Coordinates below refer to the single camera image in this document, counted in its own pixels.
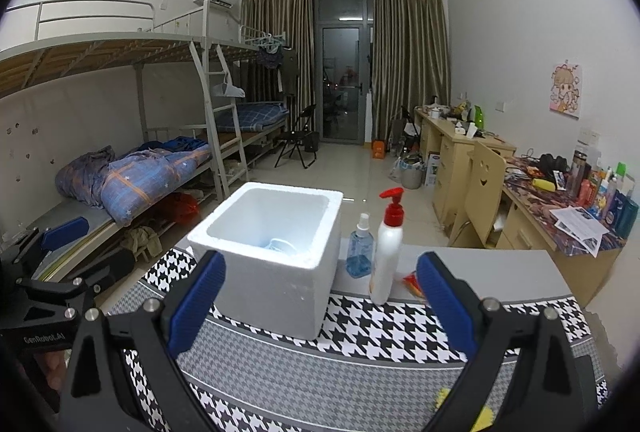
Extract glass balcony door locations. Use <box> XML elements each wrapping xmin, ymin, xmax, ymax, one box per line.
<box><xmin>311</xmin><ymin>0</ymin><xmax>376</xmax><ymax>147</ymax></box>

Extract printed paper sheets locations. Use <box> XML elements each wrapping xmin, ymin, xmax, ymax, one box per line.
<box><xmin>550</xmin><ymin>206</ymin><xmax>612</xmax><ymax>259</ymax></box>

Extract black bag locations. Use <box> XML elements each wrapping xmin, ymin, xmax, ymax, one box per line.
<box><xmin>537</xmin><ymin>153</ymin><xmax>571</xmax><ymax>181</ymax></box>

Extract pink cartoon wall poster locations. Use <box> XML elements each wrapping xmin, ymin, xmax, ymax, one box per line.
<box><xmin>549</xmin><ymin>60</ymin><xmax>585</xmax><ymax>119</ymax></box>

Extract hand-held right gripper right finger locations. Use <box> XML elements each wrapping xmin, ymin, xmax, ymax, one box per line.
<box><xmin>416</xmin><ymin>252</ymin><xmax>598</xmax><ymax>432</ymax></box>

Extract brown curtain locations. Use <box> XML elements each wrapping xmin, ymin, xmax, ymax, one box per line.
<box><xmin>240</xmin><ymin>0</ymin><xmax>313</xmax><ymax>137</ymax></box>
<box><xmin>372</xmin><ymin>0</ymin><xmax>453</xmax><ymax>145</ymax></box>

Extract white red pump bottle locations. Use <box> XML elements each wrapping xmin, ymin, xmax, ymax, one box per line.
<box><xmin>369</xmin><ymin>188</ymin><xmax>405</xmax><ymax>306</ymax></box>

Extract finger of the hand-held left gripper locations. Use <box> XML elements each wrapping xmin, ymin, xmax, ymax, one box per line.
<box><xmin>0</xmin><ymin>217</ymin><xmax>92</xmax><ymax>270</ymax></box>
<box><xmin>20</xmin><ymin>251</ymin><xmax>137</xmax><ymax>309</ymax></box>

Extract white foam box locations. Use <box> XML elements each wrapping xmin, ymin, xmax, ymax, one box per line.
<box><xmin>187</xmin><ymin>182</ymin><xmax>345</xmax><ymax>340</ymax></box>

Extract red plastic bag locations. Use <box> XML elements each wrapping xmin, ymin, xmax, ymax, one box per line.
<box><xmin>170</xmin><ymin>193</ymin><xmax>200</xmax><ymax>219</ymax></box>

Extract grey blue crumpled cloth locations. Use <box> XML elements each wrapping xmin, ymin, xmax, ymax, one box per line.
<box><xmin>55</xmin><ymin>147</ymin><xmax>117</xmax><ymax>206</ymax></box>

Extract light wooden desk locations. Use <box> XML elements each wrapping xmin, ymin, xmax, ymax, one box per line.
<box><xmin>414</xmin><ymin>108</ymin><xmax>518</xmax><ymax>223</ymax></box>

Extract wooden chair with smiley cutout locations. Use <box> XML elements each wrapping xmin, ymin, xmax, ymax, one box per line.
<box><xmin>447</xmin><ymin>141</ymin><xmax>507</xmax><ymax>249</ymax></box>

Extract hanging dark clothes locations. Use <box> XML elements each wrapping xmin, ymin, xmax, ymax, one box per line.
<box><xmin>255</xmin><ymin>34</ymin><xmax>287</xmax><ymax>71</ymax></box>

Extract blue orange checked blanket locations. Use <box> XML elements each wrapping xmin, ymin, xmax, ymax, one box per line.
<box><xmin>100</xmin><ymin>147</ymin><xmax>211</xmax><ymax>225</ymax></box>

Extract black white houndstooth mat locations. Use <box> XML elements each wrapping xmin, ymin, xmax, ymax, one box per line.
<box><xmin>107</xmin><ymin>247</ymin><xmax>617</xmax><ymax>432</ymax></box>

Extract dark blue cloth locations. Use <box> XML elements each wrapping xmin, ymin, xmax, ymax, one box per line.
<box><xmin>140</xmin><ymin>137</ymin><xmax>209</xmax><ymax>153</ymax></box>

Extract black folding chair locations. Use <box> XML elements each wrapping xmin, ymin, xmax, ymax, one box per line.
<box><xmin>387</xmin><ymin>106</ymin><xmax>422</xmax><ymax>153</ymax></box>
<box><xmin>274</xmin><ymin>104</ymin><xmax>320</xmax><ymax>170</ymax></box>

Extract olive crumpled cloth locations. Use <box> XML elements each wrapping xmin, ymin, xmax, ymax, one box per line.
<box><xmin>120</xmin><ymin>226</ymin><xmax>162</xmax><ymax>261</ymax></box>

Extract cluster of toiletry bottles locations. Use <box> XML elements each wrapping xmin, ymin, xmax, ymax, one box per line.
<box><xmin>567</xmin><ymin>149</ymin><xmax>640</xmax><ymax>239</ymax></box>

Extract blue checked mattress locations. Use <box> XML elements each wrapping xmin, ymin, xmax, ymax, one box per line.
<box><xmin>231</xmin><ymin>102</ymin><xmax>291</xmax><ymax>133</ymax></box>

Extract red snack packet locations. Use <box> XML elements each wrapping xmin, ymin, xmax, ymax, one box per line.
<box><xmin>404</xmin><ymin>273</ymin><xmax>427</xmax><ymax>299</ymax></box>

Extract wooden desk with patterned mat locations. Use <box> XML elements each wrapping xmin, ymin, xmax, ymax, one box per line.
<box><xmin>492</xmin><ymin>157</ymin><xmax>627</xmax><ymax>307</ymax></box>

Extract white carton box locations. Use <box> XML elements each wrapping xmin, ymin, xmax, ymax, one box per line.
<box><xmin>424</xmin><ymin>153</ymin><xmax>444</xmax><ymax>187</ymax></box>

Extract white metal bunk bed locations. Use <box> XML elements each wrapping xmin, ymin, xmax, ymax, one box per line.
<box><xmin>0</xmin><ymin>0</ymin><xmax>301</xmax><ymax>283</ymax></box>

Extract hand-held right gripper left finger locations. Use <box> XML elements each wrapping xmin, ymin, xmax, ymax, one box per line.
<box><xmin>57</xmin><ymin>251</ymin><xmax>227</xmax><ymax>432</ymax></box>

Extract grey bucket with bag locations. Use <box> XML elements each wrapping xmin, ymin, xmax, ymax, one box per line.
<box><xmin>389</xmin><ymin>152</ymin><xmax>426</xmax><ymax>191</ymax></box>

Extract blue spray bottle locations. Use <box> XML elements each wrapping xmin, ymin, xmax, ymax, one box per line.
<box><xmin>346</xmin><ymin>213</ymin><xmax>375</xmax><ymax>279</ymax></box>

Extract grey mattress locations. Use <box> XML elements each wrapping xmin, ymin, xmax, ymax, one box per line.
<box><xmin>27</xmin><ymin>199</ymin><xmax>119</xmax><ymax>253</ymax></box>

